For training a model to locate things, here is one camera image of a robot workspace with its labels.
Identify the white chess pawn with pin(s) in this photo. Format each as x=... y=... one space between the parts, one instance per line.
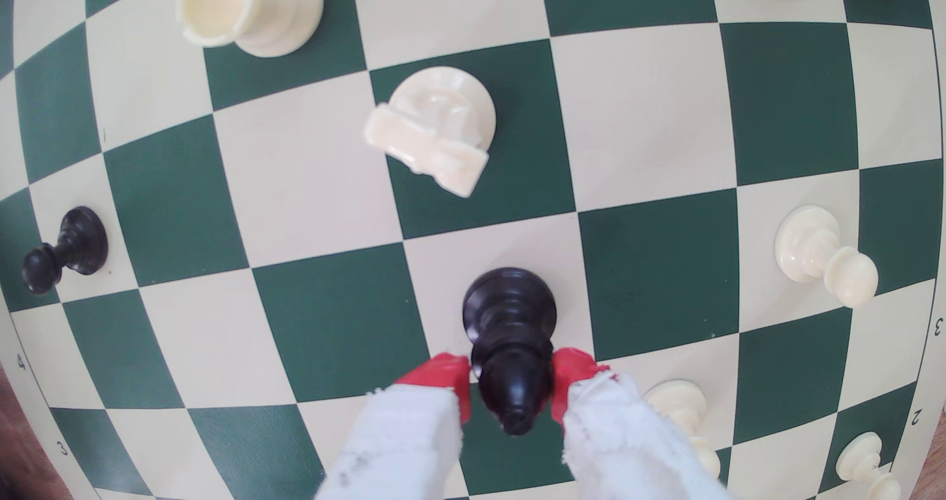
x=676 y=404
x=813 y=249
x=861 y=459

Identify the black chess bishop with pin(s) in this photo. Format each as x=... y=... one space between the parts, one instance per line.
x=510 y=337

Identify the white chess knight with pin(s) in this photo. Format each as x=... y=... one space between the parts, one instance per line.
x=436 y=130

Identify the green and cream chessboard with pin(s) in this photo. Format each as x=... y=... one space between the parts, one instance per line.
x=650 y=116

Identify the black chess pawn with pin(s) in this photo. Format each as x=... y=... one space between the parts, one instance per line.
x=74 y=245

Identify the red-tipped white-wrapped gripper finger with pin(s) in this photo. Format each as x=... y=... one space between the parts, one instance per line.
x=406 y=441
x=621 y=441

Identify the white chess rook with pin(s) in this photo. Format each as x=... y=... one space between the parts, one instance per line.
x=251 y=9

